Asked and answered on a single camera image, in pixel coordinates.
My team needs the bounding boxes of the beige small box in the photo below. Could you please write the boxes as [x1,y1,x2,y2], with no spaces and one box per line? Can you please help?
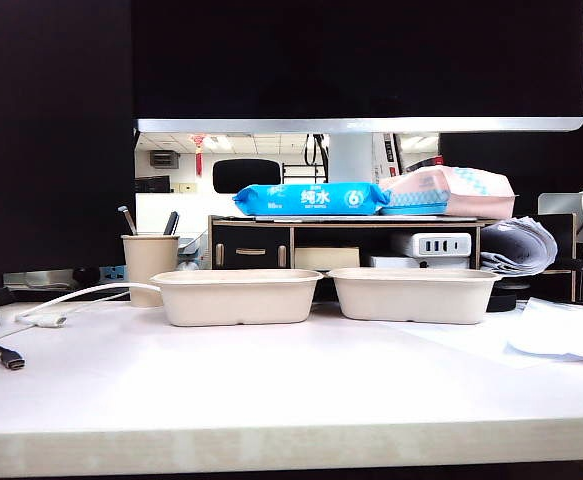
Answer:
[294,246,362,271]

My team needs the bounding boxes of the beige paper box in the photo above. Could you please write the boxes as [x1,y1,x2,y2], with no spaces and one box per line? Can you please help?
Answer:
[326,267,503,325]
[149,269,325,327]

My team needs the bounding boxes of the white flat box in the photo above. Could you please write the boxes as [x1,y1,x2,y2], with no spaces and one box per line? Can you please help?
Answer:
[369,254,472,270]

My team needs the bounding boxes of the white red cardboard box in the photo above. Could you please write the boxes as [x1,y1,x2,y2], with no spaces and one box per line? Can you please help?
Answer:
[372,132,445,181]

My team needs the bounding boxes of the black wooden desk shelf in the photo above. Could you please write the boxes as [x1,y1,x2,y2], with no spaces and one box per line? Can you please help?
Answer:
[208,213,581,304]

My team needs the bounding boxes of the blue wet wipes pack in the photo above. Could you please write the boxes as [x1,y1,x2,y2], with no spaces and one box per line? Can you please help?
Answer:
[232,182,392,217]

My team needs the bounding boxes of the beige paper cup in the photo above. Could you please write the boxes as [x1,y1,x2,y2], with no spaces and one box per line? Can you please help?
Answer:
[121,233,181,308]

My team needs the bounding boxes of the white multi-port charger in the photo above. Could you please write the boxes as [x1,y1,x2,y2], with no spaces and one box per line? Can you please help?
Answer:
[393,232,474,259]

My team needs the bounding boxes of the silver pen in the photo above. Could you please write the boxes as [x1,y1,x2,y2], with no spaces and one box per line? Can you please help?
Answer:
[117,204,140,236]

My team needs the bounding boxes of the blue power strip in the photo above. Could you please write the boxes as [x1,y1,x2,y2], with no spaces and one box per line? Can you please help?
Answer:
[98,264,131,286]

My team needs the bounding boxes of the black silver computer monitor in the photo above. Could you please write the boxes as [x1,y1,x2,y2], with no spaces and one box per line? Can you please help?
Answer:
[130,0,583,185]

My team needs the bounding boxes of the pink tissue pack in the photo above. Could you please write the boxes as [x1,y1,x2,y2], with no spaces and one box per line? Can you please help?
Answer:
[379,165,521,217]

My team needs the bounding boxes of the black round knob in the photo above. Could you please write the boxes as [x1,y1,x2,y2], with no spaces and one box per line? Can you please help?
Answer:
[73,266,101,286]

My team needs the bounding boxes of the black round base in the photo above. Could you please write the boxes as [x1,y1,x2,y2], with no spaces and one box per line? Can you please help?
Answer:
[488,282,532,312]

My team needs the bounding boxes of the grey folded paper stack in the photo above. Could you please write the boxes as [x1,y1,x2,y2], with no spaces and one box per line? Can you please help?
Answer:
[480,215,560,276]

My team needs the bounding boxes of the black AOC monitor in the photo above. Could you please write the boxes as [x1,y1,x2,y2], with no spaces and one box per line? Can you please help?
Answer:
[439,32,583,216]

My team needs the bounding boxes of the dark monitor silver base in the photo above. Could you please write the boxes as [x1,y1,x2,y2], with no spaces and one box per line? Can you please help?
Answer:
[0,0,137,301]

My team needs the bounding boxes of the white paper sheets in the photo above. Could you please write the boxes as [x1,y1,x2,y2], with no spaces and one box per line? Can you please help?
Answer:
[490,297,583,370]

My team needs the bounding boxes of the white USB cable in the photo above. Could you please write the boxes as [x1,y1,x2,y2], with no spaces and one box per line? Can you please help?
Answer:
[15,282,165,330]

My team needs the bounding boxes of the black HDMI cable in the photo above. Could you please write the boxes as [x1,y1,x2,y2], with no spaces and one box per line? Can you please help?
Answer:
[0,292,26,373]

